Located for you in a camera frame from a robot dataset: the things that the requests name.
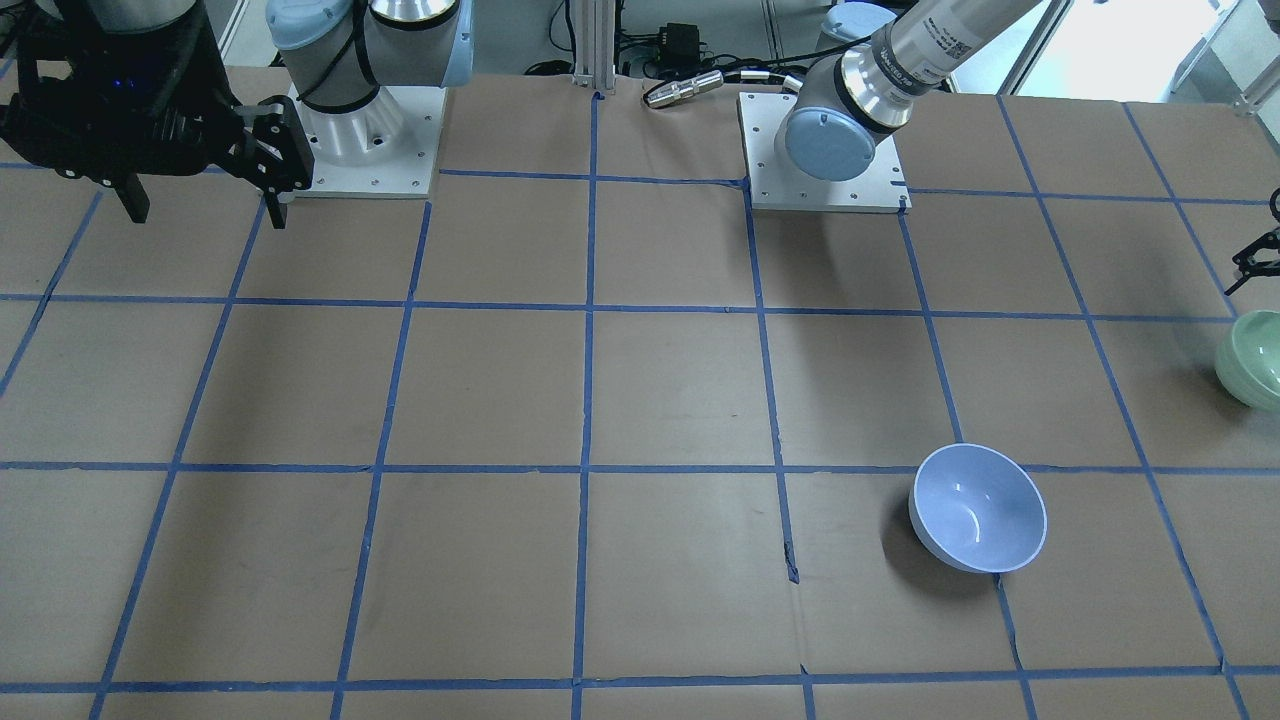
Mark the green bowl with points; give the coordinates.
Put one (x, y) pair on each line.
(1247, 360)

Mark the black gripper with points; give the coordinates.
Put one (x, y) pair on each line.
(270, 150)

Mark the gripper finger tip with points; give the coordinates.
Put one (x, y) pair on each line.
(1247, 262)

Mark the blue bowl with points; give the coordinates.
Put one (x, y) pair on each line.
(977, 510)

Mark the aluminium frame post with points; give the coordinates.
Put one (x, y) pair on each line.
(594, 44)

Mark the black box behind table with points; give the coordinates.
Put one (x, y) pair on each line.
(678, 46)

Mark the silver metal cylinder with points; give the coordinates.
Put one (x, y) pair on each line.
(681, 90)

